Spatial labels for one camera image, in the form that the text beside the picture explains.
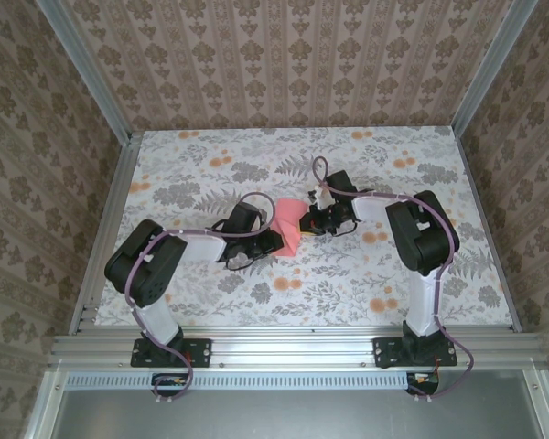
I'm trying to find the pink paper sheet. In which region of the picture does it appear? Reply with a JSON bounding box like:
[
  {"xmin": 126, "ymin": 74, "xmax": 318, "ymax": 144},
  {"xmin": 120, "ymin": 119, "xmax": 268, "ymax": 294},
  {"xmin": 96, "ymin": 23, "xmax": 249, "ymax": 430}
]
[{"xmin": 274, "ymin": 197, "xmax": 308, "ymax": 259}]

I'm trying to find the floral patterned table cover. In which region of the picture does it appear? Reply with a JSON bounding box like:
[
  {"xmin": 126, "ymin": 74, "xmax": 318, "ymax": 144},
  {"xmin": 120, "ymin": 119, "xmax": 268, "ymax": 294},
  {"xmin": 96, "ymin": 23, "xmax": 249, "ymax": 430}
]
[{"xmin": 93, "ymin": 127, "xmax": 516, "ymax": 330}]

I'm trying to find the grey metal panel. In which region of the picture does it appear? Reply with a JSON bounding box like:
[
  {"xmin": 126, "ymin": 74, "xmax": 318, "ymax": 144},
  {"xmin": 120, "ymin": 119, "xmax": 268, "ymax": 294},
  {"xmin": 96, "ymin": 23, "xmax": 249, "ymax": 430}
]
[{"xmin": 25, "ymin": 369, "xmax": 549, "ymax": 439}]

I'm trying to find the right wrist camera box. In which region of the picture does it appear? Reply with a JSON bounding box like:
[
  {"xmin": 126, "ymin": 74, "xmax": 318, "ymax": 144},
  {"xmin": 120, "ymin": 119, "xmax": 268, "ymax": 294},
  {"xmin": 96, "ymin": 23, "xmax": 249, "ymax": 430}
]
[{"xmin": 307, "ymin": 184, "xmax": 334, "ymax": 210}]

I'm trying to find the aluminium frame cross rail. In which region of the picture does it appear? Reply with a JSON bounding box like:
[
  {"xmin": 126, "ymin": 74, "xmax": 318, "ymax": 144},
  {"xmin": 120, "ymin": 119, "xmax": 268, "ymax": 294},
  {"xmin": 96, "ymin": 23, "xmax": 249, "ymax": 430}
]
[{"xmin": 48, "ymin": 331, "xmax": 548, "ymax": 369}]

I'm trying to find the aluminium frame side rail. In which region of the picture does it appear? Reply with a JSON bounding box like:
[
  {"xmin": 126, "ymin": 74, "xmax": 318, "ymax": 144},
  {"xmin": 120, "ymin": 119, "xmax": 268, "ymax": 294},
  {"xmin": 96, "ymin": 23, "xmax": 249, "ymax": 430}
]
[
  {"xmin": 67, "ymin": 131, "xmax": 144, "ymax": 336},
  {"xmin": 451, "ymin": 127, "xmax": 525, "ymax": 334}
]

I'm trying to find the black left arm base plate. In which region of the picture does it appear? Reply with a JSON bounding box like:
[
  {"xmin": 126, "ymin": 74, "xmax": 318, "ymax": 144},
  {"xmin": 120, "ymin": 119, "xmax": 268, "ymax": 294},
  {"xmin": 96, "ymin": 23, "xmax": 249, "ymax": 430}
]
[{"xmin": 131, "ymin": 337, "xmax": 212, "ymax": 368}]

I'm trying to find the slotted grey cable duct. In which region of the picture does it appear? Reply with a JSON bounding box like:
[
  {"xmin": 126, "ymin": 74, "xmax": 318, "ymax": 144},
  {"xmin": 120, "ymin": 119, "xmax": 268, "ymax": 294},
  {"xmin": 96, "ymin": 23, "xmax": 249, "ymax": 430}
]
[{"xmin": 66, "ymin": 370, "xmax": 413, "ymax": 391}]

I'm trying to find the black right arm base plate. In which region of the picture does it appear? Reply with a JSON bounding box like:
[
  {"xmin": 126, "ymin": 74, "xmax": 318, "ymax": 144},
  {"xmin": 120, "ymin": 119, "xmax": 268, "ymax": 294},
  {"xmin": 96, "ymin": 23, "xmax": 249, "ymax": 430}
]
[{"xmin": 373, "ymin": 337, "xmax": 458, "ymax": 369}]

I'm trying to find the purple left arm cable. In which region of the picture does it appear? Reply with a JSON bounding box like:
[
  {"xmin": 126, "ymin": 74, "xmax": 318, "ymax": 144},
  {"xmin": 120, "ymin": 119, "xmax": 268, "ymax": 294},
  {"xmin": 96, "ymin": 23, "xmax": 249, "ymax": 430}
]
[{"xmin": 124, "ymin": 190, "xmax": 275, "ymax": 406}]

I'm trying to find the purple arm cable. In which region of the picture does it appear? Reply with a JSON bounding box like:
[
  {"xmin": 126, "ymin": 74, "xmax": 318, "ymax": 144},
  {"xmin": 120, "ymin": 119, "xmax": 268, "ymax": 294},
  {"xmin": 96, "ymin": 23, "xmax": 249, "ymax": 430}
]
[
  {"xmin": 124, "ymin": 190, "xmax": 275, "ymax": 406},
  {"xmin": 311, "ymin": 155, "xmax": 477, "ymax": 403}
]

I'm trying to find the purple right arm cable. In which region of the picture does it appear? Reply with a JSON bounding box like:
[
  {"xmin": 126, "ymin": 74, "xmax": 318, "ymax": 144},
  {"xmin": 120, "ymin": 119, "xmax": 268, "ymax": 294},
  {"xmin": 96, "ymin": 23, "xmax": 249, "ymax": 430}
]
[{"xmin": 311, "ymin": 155, "xmax": 477, "ymax": 403}]

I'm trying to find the aluminium frame post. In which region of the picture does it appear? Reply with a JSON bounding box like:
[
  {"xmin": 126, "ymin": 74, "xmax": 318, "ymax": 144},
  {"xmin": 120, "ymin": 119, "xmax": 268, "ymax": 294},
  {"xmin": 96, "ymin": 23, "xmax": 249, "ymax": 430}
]
[
  {"xmin": 450, "ymin": 0, "xmax": 542, "ymax": 136},
  {"xmin": 39, "ymin": 0, "xmax": 134, "ymax": 145}
]

